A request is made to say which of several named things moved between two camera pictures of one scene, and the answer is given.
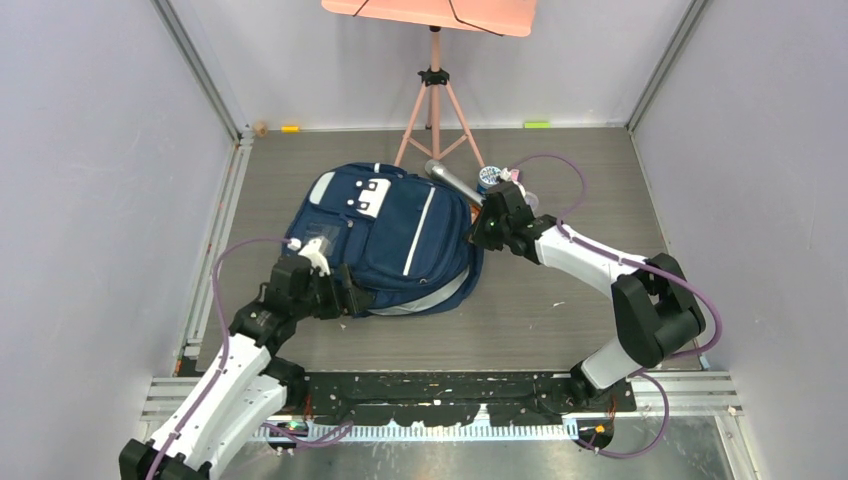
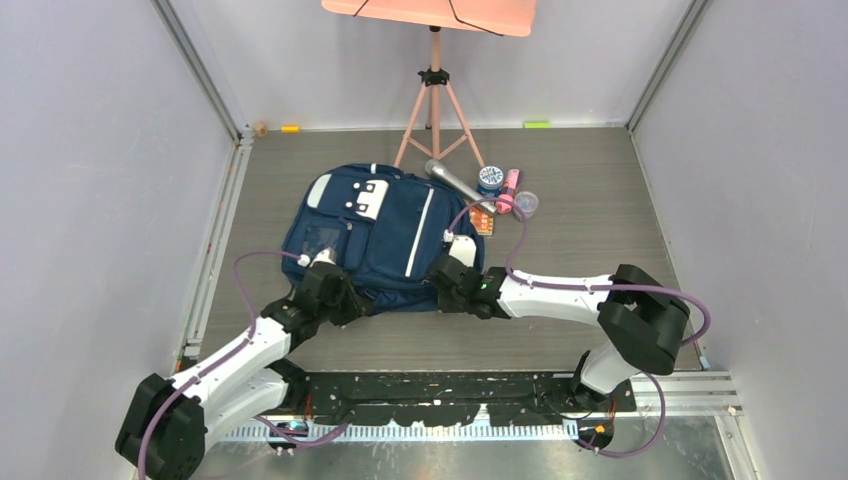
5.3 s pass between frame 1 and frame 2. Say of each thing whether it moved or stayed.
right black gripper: moved
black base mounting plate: stayed
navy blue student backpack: stayed
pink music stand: stayed
